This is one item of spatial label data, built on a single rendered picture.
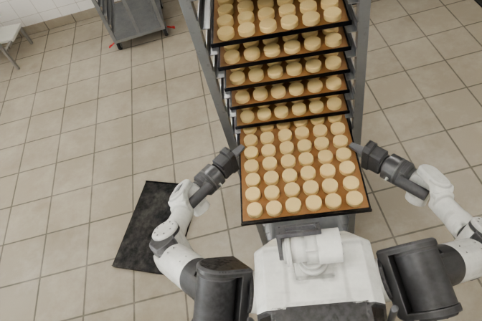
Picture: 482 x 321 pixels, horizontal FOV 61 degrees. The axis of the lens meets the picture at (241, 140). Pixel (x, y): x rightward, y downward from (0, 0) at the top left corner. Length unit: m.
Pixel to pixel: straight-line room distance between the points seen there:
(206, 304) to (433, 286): 0.46
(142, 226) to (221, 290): 1.83
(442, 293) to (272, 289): 0.33
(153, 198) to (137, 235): 0.27
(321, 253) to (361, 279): 0.13
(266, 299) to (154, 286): 1.68
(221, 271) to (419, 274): 0.40
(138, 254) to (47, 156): 1.24
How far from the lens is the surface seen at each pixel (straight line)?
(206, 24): 1.15
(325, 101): 1.49
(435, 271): 0.93
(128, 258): 2.65
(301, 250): 0.81
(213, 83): 1.26
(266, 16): 1.25
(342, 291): 0.89
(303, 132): 1.45
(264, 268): 0.91
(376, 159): 1.36
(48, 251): 2.97
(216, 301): 0.92
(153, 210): 2.73
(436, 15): 3.81
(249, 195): 1.33
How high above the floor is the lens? 2.22
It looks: 50 degrees down
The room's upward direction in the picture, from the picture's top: 17 degrees counter-clockwise
